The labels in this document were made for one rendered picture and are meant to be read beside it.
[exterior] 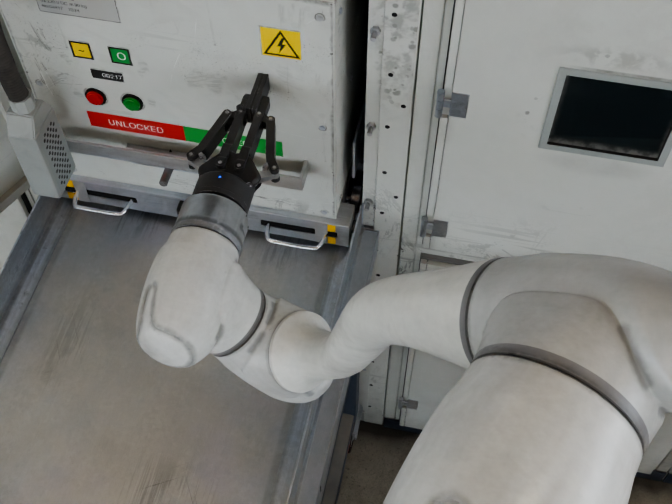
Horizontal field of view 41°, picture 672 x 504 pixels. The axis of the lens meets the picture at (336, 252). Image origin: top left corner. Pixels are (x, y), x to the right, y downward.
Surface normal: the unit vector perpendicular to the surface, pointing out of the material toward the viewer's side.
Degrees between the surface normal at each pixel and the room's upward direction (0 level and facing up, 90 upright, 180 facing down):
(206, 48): 90
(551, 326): 28
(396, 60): 90
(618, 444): 44
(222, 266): 48
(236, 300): 57
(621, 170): 90
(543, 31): 90
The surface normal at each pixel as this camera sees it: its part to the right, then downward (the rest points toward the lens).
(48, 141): 0.98, 0.17
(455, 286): -0.73, -0.57
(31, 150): -0.21, 0.81
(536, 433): -0.05, -0.56
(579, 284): -0.53, -0.66
